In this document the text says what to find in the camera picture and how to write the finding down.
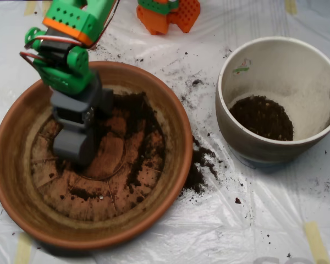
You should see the dark soil pile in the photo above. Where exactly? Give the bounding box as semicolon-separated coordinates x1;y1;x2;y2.
54;92;166;201

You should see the orange honeycomb robot base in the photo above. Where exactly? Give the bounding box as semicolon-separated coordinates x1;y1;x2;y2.
169;0;201;34

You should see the terracotta plant saucer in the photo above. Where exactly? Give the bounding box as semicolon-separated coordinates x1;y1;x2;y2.
0;60;193;251

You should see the spilled soil heap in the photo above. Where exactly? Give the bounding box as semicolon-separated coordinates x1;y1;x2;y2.
180;134;219;195

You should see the white ceramic pot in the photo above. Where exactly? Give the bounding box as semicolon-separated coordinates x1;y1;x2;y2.
214;36;330;164

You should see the clear plastic cover sheet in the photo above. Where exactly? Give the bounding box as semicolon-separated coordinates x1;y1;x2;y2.
0;0;330;264

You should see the dark forearm servo cable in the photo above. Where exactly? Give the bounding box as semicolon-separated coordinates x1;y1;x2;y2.
89;0;121;50

